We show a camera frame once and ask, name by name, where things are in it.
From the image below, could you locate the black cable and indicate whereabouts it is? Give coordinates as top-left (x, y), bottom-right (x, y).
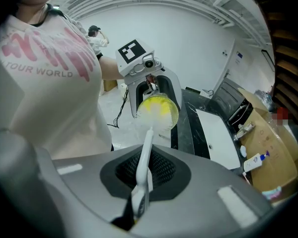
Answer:
top-left (106, 85), bottom-right (130, 130)

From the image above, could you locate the white sink basin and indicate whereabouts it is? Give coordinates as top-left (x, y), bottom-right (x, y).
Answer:
top-left (195, 109), bottom-right (240, 171)

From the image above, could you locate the yellow bristle brush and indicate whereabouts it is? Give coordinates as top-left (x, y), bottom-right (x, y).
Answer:
top-left (131, 97), bottom-right (176, 219)

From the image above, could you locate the white drain hose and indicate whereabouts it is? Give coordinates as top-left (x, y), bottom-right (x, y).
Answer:
top-left (227, 100), bottom-right (251, 123)

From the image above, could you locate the black washing machine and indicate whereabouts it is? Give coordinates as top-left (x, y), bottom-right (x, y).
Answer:
top-left (211, 77), bottom-right (254, 126)

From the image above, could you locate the pink toothbrush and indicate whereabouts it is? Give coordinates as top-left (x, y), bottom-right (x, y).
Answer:
top-left (242, 172), bottom-right (253, 185)

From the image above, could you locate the large open cardboard box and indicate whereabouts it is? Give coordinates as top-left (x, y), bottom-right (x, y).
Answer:
top-left (237, 87), bottom-right (298, 193)

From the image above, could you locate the beige pink printed sweatshirt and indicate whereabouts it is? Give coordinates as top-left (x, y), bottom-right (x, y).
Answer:
top-left (0, 2), bottom-right (112, 158)

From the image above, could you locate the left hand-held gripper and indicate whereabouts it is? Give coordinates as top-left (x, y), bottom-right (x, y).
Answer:
top-left (115, 39), bottom-right (182, 119)

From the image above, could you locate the chrome faucet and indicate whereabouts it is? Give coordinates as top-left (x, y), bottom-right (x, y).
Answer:
top-left (233, 122), bottom-right (256, 141)

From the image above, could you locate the green textured glass cup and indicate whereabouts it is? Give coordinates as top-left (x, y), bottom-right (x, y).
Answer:
top-left (139, 94), bottom-right (180, 131)

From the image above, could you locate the dark wooden slatted shelf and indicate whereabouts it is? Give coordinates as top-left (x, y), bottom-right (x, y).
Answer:
top-left (250, 0), bottom-right (298, 133)

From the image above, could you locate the small brown cardboard box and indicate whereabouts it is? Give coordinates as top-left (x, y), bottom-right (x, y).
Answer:
top-left (103, 79), bottom-right (119, 93)

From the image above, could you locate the white blue pump bottle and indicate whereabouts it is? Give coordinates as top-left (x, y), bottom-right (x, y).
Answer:
top-left (243, 150), bottom-right (270, 173)

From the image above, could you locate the person's left forearm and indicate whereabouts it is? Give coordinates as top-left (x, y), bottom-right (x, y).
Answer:
top-left (96, 56), bottom-right (126, 81)

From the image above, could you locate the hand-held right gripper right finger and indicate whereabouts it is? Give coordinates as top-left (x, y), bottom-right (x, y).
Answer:
top-left (131, 144), bottom-right (275, 238)

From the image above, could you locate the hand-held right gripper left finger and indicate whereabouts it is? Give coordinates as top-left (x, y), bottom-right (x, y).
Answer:
top-left (34, 144), bottom-right (146, 238)

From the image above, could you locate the black marble washstand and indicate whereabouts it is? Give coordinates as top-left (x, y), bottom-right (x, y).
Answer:
top-left (170, 88), bottom-right (251, 183)

